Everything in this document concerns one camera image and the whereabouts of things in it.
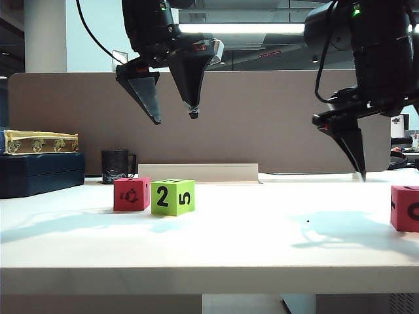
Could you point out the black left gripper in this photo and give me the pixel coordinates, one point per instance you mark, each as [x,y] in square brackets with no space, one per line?
[176,49]

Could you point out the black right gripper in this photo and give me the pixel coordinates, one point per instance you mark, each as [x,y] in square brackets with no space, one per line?
[347,109]

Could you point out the pink foam block number 0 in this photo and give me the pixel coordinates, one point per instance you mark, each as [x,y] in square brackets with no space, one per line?
[404,209]

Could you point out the green foam block number 2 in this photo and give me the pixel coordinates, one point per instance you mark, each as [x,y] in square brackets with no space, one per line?
[170,209]

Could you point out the pink foam block number 1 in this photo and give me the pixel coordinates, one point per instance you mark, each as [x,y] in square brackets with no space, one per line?
[129,204]

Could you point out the black round tray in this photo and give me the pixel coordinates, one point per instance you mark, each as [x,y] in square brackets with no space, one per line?
[397,162]

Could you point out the small white desk figurine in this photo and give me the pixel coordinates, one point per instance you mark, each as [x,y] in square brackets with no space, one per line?
[415,140]

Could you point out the brown fabric desk divider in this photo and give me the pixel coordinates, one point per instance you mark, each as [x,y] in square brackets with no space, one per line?
[245,131]

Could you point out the black mug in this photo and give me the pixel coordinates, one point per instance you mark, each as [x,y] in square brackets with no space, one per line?
[113,163]

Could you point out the round ceiling spotlight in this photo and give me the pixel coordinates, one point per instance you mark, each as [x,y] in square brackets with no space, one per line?
[315,59]

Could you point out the red led ceiling sign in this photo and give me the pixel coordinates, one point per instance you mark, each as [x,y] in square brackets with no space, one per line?
[270,54]

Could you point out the yellow patterned flat box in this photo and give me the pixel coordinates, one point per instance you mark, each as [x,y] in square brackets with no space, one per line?
[39,135]

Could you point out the dark blue hard case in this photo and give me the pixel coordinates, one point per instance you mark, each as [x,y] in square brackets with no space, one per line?
[39,175]

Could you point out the grey perforated cabinet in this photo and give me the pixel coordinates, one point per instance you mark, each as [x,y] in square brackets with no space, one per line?
[402,304]

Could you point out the white divider foot bracket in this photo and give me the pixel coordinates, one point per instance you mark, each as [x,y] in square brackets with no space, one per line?
[355,176]

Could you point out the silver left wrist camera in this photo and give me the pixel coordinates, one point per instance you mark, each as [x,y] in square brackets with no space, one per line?
[216,50]

